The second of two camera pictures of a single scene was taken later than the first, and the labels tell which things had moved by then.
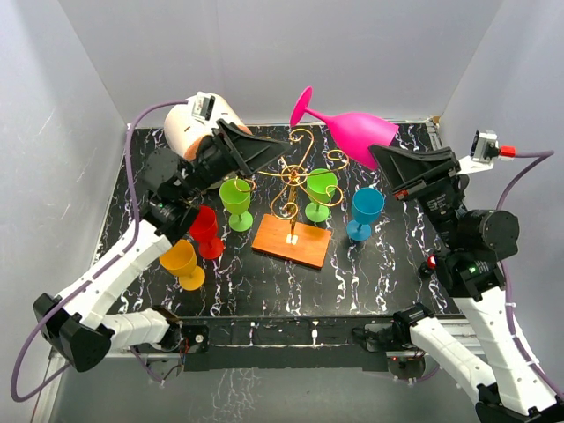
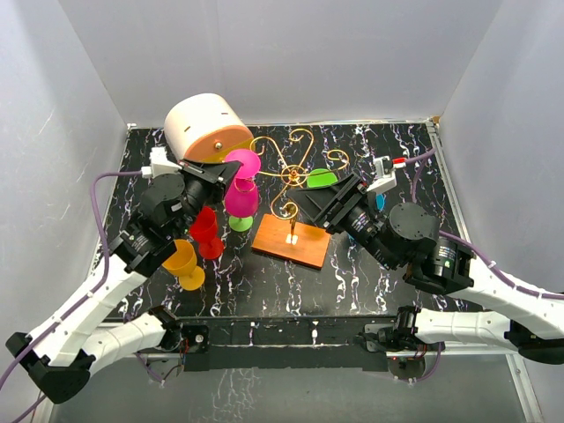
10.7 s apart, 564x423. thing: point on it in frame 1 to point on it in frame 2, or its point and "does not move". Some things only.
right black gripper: [401, 168] to [316, 202]
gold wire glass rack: [277, 233] does not move
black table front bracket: [285, 344] does not move
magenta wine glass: [353, 133] to [241, 197]
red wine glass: [204, 229] does not move
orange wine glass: [179, 258] does not move
